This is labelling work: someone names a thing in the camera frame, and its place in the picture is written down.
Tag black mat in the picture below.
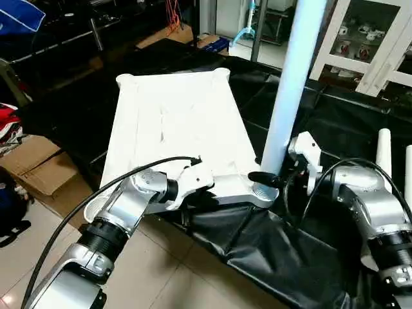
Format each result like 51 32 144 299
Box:
16 39 412 309

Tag dark metal stand pole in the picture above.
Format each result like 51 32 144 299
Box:
251 0 268 62

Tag teal and white pole tool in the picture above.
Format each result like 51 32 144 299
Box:
232 0 266 46

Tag blue box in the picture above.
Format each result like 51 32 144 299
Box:
205 37 232 53

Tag brown cardboard box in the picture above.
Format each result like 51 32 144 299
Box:
0 134 81 197

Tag white glass-door cabinet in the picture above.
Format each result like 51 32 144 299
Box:
309 0 412 97

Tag dark backpack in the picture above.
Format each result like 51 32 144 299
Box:
0 167 33 248

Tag white plastic table top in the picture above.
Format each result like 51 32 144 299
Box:
84 68 279 223

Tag red and white cloth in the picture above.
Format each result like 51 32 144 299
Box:
0 103 25 155

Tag grey metal post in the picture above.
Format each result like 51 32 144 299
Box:
89 18 107 52

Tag red cables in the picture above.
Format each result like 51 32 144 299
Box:
166 0 184 32

